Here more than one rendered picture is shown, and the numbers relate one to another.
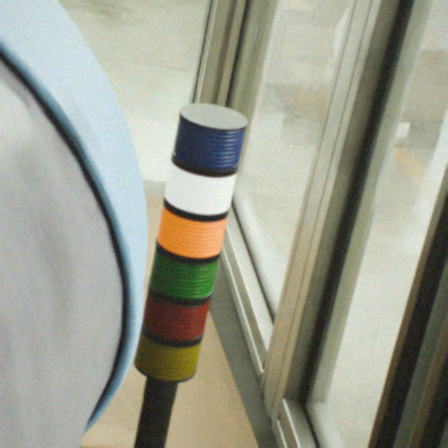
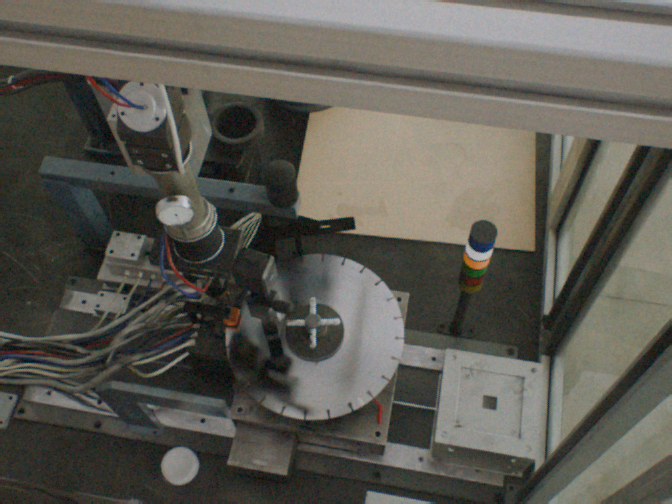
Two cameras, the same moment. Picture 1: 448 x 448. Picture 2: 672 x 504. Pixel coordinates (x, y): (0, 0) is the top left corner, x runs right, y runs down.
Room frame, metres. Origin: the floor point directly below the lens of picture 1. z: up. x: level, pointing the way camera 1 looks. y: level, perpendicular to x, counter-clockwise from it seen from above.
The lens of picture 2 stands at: (0.09, -0.04, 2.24)
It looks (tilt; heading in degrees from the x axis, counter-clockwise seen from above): 61 degrees down; 25
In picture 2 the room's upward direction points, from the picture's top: 4 degrees counter-clockwise
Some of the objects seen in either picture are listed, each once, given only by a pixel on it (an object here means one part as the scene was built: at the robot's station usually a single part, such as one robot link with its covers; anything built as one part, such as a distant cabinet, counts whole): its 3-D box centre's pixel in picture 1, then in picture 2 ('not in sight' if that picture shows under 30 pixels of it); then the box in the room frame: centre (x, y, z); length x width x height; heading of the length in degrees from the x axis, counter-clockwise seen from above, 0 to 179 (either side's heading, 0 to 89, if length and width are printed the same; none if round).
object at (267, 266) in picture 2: not in sight; (258, 285); (0.52, 0.31, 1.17); 0.06 x 0.05 x 0.20; 92
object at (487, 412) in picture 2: not in sight; (484, 414); (0.57, -0.10, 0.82); 0.18 x 0.18 x 0.15; 11
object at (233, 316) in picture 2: not in sight; (213, 316); (0.52, 0.43, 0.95); 0.10 x 0.03 x 0.07; 101
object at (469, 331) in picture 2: not in sight; (457, 326); (0.75, 0.00, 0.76); 0.09 x 0.03 x 0.03; 101
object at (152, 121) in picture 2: not in sight; (197, 78); (0.67, 0.43, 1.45); 0.35 x 0.07 x 0.28; 11
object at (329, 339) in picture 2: not in sight; (314, 329); (0.56, 0.24, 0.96); 0.11 x 0.11 x 0.03
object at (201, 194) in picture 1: (200, 182); (480, 245); (0.75, 0.00, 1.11); 0.05 x 0.04 x 0.03; 11
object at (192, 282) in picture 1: (184, 267); (475, 263); (0.75, 0.00, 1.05); 0.05 x 0.04 x 0.03; 11
